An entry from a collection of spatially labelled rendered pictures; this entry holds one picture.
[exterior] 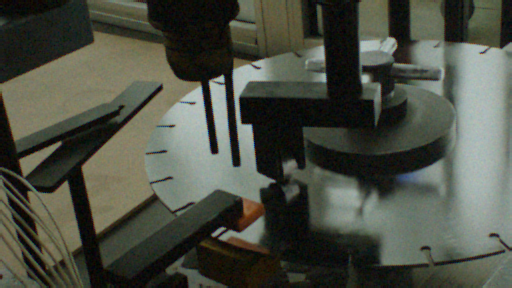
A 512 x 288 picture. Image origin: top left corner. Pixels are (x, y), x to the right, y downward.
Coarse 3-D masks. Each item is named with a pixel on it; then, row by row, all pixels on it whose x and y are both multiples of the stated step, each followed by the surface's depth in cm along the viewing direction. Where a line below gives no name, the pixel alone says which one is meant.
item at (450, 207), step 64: (256, 64) 75; (448, 64) 71; (192, 128) 65; (192, 192) 57; (256, 192) 56; (320, 192) 55; (384, 192) 54; (448, 192) 54; (320, 256) 49; (384, 256) 48; (448, 256) 48
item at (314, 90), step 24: (336, 24) 50; (336, 48) 51; (360, 48) 51; (336, 72) 51; (360, 72) 52; (240, 96) 54; (264, 96) 53; (288, 96) 53; (312, 96) 53; (336, 96) 52; (360, 96) 52; (240, 120) 54; (264, 120) 54; (288, 120) 53; (312, 120) 53; (336, 120) 53; (360, 120) 52; (264, 144) 55; (288, 144) 56; (264, 168) 56
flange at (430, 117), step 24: (408, 96) 64; (432, 96) 64; (384, 120) 60; (408, 120) 60; (432, 120) 60; (312, 144) 59; (336, 144) 58; (360, 144) 58; (384, 144) 58; (408, 144) 58; (432, 144) 58
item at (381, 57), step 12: (384, 48) 62; (312, 60) 61; (372, 60) 59; (384, 60) 59; (312, 72) 62; (324, 72) 61; (372, 72) 59; (384, 72) 59; (396, 72) 59; (408, 72) 59; (420, 72) 58; (432, 72) 58; (384, 84) 59; (384, 96) 60
